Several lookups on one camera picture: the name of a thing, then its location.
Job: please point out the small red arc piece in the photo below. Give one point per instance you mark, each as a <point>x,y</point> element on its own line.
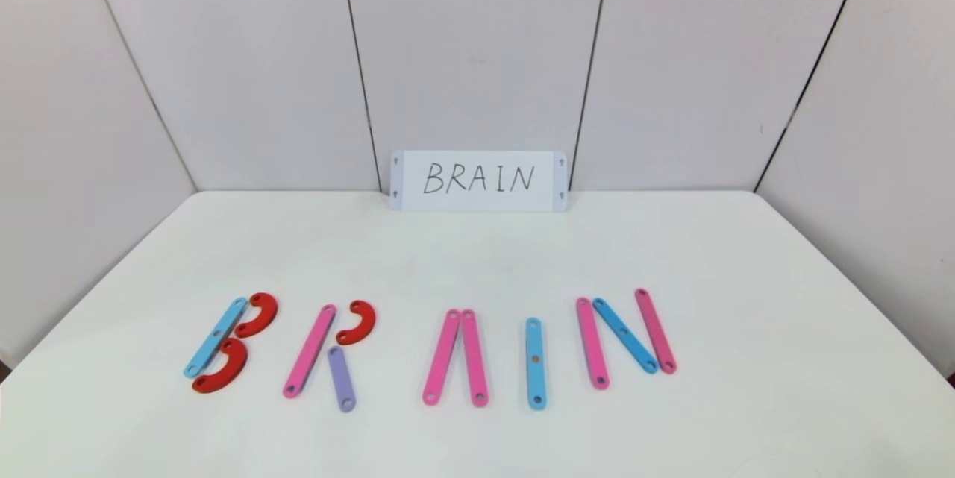
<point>366,321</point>

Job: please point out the short pink bar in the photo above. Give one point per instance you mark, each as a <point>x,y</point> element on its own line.
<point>592,344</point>

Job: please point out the short blue bar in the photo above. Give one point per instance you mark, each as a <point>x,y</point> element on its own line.
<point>625,335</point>

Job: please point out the long pink bar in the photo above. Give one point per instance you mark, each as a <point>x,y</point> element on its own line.
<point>310,350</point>
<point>442,356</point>
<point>474,359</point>
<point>656,331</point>

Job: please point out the short purple bar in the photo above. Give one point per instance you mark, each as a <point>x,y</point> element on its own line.
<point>342,379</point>

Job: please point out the white BRAIN sign card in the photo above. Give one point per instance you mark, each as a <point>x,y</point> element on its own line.
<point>477,198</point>

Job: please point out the long blue bar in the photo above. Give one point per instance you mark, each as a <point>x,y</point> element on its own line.
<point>536,381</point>
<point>227,320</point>

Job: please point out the large red arc piece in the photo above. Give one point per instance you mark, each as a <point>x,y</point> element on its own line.
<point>270,312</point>
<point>237,368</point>

